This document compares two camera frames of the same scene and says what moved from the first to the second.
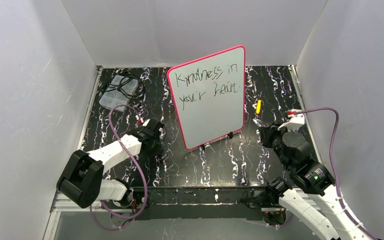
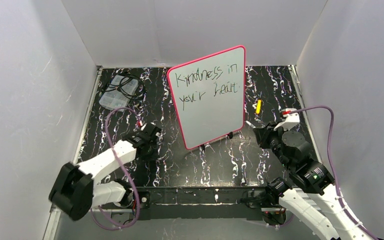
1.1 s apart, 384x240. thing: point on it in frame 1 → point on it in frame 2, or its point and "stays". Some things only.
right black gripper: [266, 136] stays
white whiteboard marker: [257, 122] → [250, 124]
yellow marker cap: [258, 106] stays
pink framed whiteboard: [209, 95] stays
